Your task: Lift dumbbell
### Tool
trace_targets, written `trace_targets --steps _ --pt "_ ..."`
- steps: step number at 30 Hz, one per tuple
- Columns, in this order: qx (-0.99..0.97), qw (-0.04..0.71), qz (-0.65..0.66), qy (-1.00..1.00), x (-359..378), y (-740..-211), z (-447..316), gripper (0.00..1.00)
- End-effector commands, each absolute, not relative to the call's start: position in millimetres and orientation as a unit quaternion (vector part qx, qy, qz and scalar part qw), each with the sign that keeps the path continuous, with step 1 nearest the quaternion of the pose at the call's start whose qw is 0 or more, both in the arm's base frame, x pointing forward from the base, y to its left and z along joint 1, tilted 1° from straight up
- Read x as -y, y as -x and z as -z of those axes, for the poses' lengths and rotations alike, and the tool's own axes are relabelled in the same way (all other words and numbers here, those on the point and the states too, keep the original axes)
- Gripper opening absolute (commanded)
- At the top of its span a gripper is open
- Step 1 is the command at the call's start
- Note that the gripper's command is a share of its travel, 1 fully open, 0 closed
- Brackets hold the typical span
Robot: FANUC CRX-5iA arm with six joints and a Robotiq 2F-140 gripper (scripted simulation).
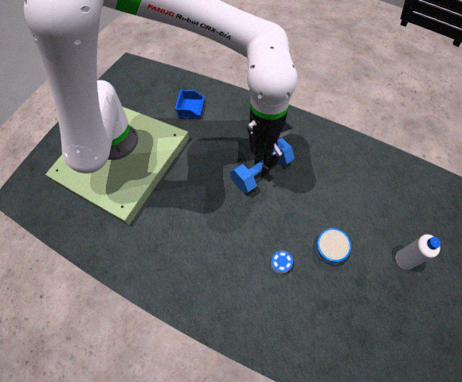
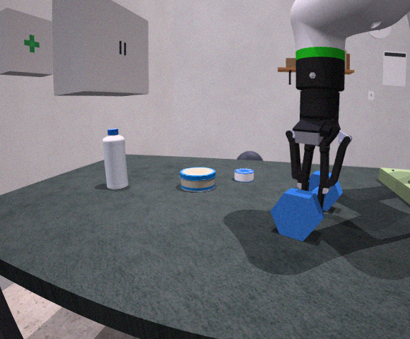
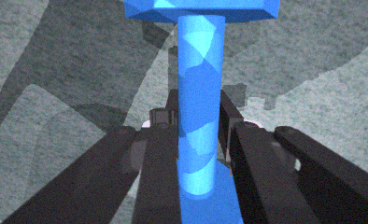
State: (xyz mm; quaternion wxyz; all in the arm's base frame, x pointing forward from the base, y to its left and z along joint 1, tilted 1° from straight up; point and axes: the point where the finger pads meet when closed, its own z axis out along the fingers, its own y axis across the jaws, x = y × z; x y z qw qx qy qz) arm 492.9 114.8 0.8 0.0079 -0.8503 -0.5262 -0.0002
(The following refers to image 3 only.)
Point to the blue hexagonal dumbbell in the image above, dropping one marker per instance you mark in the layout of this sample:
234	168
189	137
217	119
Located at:
207	192

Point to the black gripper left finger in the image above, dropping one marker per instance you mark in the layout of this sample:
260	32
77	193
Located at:
91	189

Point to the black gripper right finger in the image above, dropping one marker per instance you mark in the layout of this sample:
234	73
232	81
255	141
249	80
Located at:
335	188

